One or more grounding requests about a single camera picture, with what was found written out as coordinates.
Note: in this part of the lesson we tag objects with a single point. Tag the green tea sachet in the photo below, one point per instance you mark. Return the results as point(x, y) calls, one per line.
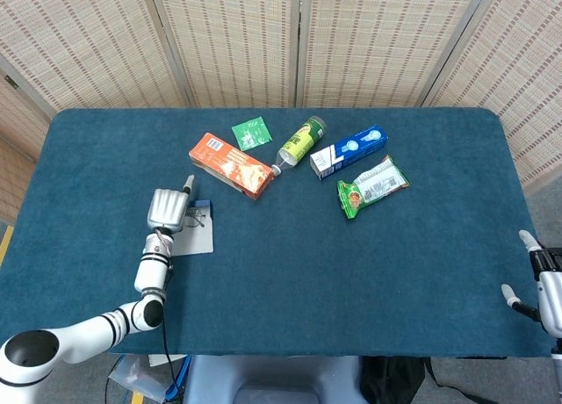
point(252, 134)

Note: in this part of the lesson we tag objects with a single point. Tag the teal tablecloth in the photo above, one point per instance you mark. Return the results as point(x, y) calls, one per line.
point(307, 268)

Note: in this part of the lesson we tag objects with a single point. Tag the black bag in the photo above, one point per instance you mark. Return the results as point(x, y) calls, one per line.
point(386, 377)

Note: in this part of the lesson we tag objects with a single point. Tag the woven bamboo screen panel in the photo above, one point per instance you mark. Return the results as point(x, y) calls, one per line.
point(377, 39)
point(232, 39)
point(13, 123)
point(88, 39)
point(527, 70)

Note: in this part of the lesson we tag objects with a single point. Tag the metal screen hinge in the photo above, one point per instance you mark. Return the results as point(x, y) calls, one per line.
point(11, 82)

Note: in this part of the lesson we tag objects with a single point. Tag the plastic bottle yellow-green label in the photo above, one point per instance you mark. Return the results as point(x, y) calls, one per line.
point(300, 142)

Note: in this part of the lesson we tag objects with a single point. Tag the orange cardboard carton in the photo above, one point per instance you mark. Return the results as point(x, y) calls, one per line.
point(228, 162)

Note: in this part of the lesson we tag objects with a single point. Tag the blue white toothpaste box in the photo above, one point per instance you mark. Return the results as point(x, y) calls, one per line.
point(347, 149)

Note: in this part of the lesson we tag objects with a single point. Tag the green snack bag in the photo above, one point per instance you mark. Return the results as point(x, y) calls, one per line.
point(373, 186)

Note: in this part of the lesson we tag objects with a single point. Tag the wire-frame eyeglasses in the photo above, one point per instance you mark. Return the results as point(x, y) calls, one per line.
point(198, 215)

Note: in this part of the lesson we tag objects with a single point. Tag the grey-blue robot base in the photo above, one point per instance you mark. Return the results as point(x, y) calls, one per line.
point(272, 373)

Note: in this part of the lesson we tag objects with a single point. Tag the blue plastic item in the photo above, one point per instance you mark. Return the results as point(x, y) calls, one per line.
point(182, 373)

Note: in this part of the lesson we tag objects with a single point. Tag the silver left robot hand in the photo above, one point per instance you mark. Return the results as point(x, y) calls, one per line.
point(166, 211)

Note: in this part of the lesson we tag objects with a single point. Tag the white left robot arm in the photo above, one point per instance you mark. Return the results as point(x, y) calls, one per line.
point(151, 274)

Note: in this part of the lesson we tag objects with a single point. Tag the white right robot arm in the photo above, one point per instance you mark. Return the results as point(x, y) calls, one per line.
point(557, 360)

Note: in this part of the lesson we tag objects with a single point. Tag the clear plastic bag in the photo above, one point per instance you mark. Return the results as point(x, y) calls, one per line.
point(131, 373)

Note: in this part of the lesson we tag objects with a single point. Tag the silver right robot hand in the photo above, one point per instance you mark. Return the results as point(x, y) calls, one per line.
point(552, 298)

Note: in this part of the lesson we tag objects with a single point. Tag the white notepad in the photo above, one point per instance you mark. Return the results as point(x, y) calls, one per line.
point(158, 359)

